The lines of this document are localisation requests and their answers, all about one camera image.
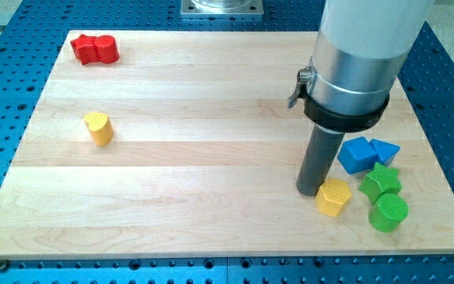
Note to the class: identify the yellow hexagon block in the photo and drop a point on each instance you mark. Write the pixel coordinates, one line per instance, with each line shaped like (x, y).
(332, 197)

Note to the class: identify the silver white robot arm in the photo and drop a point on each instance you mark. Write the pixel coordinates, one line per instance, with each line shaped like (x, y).
(360, 49)

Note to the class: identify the yellow heart block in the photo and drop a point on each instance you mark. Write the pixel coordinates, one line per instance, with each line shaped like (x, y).
(99, 127)

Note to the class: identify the wooden board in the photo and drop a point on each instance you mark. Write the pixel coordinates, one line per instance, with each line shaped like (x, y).
(203, 161)

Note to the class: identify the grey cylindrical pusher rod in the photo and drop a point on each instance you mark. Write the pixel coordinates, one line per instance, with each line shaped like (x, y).
(321, 151)

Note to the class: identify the blue cube block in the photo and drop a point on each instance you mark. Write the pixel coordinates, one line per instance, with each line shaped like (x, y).
(357, 155)

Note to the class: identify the red cylinder block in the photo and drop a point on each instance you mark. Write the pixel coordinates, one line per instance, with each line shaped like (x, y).
(106, 49)

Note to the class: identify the green star block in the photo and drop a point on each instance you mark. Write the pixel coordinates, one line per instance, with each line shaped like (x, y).
(379, 181)

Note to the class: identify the blue triangle block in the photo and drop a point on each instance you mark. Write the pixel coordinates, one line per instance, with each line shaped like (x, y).
(386, 152)

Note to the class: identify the red star block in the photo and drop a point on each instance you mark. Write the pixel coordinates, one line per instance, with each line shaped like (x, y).
(84, 49)

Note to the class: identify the green cylinder block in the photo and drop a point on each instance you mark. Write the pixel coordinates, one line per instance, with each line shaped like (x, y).
(389, 211)

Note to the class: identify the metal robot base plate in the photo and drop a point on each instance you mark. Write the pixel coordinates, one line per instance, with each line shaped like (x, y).
(221, 7)

